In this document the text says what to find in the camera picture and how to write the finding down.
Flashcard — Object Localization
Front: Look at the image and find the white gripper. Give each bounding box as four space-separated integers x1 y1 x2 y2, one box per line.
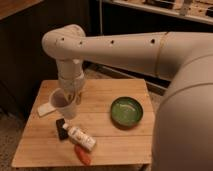
58 73 85 105

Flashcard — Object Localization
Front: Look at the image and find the white ceramic cup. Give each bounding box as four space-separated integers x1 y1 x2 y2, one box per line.
49 88 77 120

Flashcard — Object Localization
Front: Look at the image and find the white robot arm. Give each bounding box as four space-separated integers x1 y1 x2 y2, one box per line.
42 24 213 171

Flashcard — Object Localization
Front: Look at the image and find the green ceramic bowl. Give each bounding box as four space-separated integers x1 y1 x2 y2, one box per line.
110 96 143 127

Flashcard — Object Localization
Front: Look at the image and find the white sponge block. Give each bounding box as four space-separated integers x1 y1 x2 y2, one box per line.
37 103 55 117

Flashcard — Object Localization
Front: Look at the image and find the black rectangular bar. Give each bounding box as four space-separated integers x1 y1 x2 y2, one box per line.
56 119 68 140

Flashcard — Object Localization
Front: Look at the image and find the white plastic bottle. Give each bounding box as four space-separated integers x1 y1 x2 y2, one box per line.
62 123 96 151

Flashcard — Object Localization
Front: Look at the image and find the orange carrot toy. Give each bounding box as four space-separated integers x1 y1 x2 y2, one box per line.
74 145 91 166

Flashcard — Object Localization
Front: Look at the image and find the wooden cabinet top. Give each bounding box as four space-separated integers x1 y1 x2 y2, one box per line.
0 0 43 20

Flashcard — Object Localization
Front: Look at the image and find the upper wooden shelf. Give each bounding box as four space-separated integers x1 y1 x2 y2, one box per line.
102 0 213 25

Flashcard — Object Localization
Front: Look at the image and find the metal shelf rail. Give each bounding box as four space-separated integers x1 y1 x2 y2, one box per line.
96 64 169 96

